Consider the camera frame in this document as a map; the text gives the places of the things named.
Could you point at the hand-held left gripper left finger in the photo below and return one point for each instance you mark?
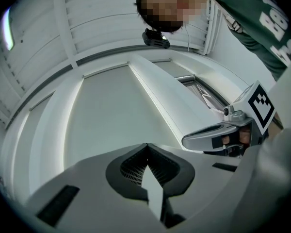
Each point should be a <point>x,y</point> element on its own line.
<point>87,178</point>

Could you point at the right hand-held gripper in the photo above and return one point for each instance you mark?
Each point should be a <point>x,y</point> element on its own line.
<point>260,105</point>

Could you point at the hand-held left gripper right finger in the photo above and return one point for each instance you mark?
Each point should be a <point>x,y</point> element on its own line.
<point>198,173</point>

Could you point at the white cleaning tool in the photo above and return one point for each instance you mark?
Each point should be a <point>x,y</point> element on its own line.
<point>153,193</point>

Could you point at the person's right forearm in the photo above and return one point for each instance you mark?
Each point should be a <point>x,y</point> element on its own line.
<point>277,122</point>

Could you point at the person's right hand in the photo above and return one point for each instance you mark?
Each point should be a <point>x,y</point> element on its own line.
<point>243,137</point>

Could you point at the window with short blind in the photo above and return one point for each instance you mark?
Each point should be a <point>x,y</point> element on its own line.
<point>203,91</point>

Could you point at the narrow grey roller blind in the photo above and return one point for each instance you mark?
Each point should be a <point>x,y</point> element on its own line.
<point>35,135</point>

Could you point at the white trousers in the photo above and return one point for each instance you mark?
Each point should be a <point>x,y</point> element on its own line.
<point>279,173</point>

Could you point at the white slatted vent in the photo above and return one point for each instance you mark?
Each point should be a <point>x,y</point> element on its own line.
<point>212,25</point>

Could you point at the green printed shirt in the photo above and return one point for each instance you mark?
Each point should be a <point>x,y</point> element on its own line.
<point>252,16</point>

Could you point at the person's head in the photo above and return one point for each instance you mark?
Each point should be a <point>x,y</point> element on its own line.
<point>174,4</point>

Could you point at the bright ceiling light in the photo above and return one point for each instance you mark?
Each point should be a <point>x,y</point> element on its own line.
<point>7,29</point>

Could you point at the black head camera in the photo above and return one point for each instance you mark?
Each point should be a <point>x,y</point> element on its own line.
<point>155,39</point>

